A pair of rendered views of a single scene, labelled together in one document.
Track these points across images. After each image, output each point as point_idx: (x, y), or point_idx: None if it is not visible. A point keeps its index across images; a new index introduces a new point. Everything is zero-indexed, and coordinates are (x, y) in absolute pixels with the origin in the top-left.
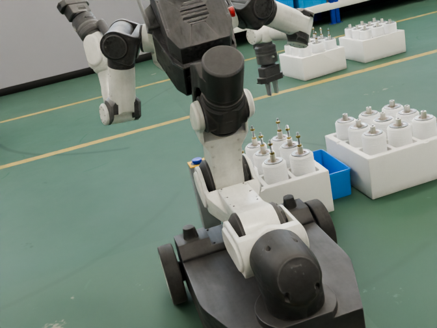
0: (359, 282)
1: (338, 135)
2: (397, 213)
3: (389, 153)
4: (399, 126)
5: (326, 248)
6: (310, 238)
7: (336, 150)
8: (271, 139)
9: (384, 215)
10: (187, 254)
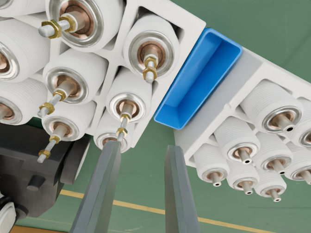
0: (82, 168)
1: (249, 101)
2: (160, 150)
3: None
4: (237, 187)
5: (47, 196)
6: (43, 187)
7: (225, 93)
8: (133, 34)
9: (153, 146)
10: None
